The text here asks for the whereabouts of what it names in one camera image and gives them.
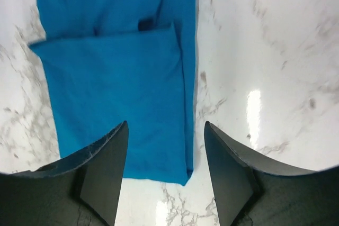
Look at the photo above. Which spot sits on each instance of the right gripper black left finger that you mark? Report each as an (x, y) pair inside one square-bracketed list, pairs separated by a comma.
[(80, 189)]

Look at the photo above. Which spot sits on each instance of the blue t shirt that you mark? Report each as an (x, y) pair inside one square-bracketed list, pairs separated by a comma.
[(110, 61)]

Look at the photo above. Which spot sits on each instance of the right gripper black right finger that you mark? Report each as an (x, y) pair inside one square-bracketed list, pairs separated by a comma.
[(253, 189)]

